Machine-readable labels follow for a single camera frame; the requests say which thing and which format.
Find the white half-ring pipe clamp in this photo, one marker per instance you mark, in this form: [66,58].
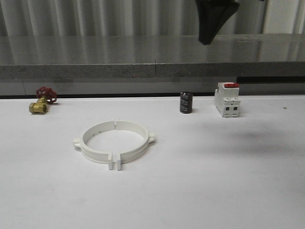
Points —
[138,151]
[97,156]

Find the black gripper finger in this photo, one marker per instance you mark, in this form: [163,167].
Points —
[213,14]

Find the brass valve red handwheel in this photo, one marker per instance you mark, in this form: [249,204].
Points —
[45,97]

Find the white circuit breaker red switch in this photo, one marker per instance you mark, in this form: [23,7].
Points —
[226,99]

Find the grey stone counter ledge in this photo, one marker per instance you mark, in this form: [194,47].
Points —
[129,65]

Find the black cylindrical capacitor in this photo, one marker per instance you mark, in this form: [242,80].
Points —
[186,102]

